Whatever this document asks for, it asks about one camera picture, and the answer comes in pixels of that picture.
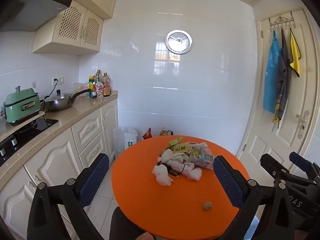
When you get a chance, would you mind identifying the glass wok lid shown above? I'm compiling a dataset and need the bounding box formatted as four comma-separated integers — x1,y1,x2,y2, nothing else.
44,89,75,103

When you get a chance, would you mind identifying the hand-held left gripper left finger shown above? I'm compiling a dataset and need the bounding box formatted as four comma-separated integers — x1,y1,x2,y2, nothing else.
27,153,110,240

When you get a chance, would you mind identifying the black glass cooktop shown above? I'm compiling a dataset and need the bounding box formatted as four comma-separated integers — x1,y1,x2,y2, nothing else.
0,117,59,165

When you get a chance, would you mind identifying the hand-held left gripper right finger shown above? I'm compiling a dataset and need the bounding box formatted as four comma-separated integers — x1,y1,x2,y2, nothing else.
212,155,295,240

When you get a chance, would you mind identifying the dark brown wrapper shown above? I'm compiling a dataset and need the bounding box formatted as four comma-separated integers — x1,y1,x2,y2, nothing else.
156,162,181,178

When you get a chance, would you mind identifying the yellow cloth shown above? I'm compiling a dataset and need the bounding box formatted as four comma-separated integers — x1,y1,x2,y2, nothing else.
289,30,302,77

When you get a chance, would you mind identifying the steel wok with black handle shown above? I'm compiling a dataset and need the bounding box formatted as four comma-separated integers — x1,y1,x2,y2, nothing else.
41,89,92,112

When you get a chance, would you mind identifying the yellow black-printed packet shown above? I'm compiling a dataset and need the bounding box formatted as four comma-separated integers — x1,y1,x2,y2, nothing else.
171,142,192,154

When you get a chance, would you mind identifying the grey apron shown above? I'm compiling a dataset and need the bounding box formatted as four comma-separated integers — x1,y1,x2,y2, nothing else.
272,29,292,133

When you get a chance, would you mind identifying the cream kitchen counter cabinet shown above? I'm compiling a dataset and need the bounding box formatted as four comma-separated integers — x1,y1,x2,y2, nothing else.
0,91,119,240

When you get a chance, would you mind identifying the blue apron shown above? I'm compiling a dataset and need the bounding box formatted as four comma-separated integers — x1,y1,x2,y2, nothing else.
262,30,280,114

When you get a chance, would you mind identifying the white tissue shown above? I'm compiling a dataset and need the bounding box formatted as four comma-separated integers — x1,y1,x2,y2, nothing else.
192,142,209,153
171,161,187,174
152,164,174,187
160,150,187,167
182,164,202,182

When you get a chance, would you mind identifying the amber oil bottle yellow cap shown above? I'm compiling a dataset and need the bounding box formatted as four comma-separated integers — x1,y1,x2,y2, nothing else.
102,73,111,97

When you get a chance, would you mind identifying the green electric cooker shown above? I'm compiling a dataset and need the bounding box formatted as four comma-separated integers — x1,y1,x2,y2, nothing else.
1,86,42,126

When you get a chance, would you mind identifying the yellow-green wrapper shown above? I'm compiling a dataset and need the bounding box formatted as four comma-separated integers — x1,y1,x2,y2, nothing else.
167,136,183,147

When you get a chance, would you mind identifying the white and blue drink carton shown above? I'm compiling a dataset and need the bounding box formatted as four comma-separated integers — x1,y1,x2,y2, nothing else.
189,150,216,170

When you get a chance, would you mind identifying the orange round table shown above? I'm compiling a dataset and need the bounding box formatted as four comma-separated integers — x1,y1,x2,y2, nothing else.
111,135,250,240

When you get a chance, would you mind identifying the metal door handle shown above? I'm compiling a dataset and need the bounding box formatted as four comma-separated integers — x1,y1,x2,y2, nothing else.
296,110,310,139

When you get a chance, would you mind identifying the grey range hood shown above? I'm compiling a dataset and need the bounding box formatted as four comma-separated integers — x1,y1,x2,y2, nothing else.
0,0,72,33

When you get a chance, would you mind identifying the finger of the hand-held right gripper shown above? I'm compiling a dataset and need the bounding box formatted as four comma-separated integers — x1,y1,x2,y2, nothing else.
260,153,313,186
289,151,320,180

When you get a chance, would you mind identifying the clear plastic container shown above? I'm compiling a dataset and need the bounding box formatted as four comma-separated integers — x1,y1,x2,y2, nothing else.
71,81,90,98

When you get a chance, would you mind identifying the metal over-door hook rack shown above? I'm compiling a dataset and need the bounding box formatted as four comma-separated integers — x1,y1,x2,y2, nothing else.
269,12,300,33

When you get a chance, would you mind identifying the black power cable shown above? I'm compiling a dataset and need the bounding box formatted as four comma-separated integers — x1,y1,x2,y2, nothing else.
44,80,59,101

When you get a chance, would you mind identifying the white paper bag green logo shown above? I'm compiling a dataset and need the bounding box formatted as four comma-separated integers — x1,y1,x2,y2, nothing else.
113,127,138,158

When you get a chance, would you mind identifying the round metal steamer plate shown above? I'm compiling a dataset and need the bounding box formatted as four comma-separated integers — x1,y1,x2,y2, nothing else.
165,29,193,54

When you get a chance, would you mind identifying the person's grey trouser leg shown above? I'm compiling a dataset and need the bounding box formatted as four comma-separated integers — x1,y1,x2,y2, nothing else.
109,206,155,240

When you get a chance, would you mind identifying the cream panel door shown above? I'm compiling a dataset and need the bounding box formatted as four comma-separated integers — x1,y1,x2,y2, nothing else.
235,6,320,178

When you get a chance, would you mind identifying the cream lattice-door wall cabinet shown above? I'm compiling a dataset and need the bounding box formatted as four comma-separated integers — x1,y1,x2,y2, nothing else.
32,0,104,55

